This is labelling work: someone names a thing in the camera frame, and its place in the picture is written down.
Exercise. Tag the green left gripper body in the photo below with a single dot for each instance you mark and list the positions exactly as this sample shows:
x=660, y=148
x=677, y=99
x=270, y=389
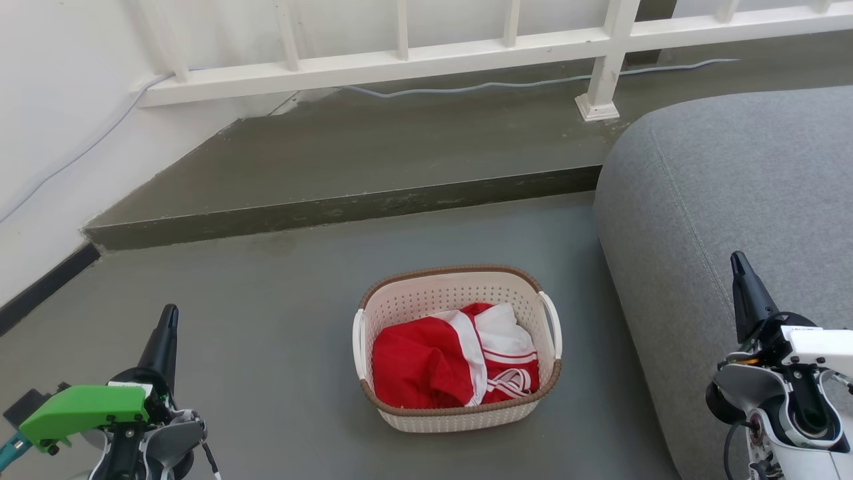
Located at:
x=86, y=406

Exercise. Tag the grey fabric sofa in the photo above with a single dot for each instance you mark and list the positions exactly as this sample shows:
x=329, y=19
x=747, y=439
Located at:
x=733, y=186

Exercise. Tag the white railing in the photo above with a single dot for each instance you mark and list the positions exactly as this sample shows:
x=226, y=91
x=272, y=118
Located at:
x=400, y=63

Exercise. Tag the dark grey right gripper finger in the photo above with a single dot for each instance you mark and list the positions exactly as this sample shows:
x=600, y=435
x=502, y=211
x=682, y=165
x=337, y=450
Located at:
x=750, y=300

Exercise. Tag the white perforated plastic laundry basket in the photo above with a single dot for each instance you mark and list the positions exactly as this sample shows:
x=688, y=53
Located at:
x=460, y=286

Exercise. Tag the white garment with red stripes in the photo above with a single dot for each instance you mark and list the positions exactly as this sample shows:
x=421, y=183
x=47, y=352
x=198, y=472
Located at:
x=503, y=330

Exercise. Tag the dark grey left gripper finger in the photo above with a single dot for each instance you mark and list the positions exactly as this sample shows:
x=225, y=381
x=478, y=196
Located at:
x=163, y=346

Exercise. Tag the black baseboard strip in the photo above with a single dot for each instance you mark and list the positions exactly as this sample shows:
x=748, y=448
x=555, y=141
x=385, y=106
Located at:
x=46, y=286

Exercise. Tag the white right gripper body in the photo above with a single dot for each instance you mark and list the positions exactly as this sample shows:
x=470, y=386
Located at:
x=820, y=346

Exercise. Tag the red garment with white stripe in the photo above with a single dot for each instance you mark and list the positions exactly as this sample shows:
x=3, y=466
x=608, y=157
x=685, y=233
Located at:
x=413, y=360

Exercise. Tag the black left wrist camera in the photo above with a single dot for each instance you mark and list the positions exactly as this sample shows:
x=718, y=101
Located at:
x=26, y=403

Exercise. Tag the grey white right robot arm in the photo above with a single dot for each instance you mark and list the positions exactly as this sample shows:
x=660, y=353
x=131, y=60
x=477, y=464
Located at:
x=753, y=390

